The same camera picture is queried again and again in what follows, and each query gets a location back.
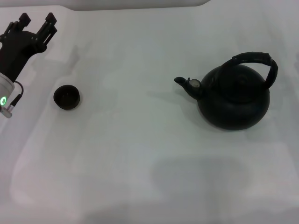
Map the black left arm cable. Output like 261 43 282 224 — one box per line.
8 81 24 112

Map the small dark teacup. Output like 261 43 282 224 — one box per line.
53 85 83 110

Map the black round teapot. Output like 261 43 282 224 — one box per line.
174 51 279 131

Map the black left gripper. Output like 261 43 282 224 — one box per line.
0 12 58 82

